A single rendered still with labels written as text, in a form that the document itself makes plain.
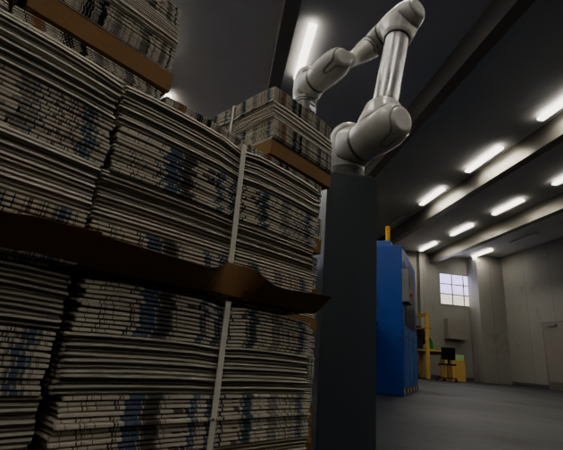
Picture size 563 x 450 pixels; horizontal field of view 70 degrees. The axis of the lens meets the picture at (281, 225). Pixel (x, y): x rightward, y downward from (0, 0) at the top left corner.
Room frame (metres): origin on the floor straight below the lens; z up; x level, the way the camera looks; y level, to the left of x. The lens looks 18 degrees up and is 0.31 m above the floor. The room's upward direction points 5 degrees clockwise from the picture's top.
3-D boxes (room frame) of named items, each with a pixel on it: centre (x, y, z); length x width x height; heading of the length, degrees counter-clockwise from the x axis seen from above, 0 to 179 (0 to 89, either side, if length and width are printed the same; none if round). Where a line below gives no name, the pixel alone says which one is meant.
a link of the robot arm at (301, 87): (1.36, -0.06, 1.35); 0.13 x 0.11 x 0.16; 29
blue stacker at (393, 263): (5.72, -1.33, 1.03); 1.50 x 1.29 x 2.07; 155
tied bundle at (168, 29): (0.77, 0.50, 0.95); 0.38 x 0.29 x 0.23; 47
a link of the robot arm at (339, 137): (1.51, -0.25, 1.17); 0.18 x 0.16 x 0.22; 30
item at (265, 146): (1.15, 0.01, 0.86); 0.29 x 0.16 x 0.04; 137
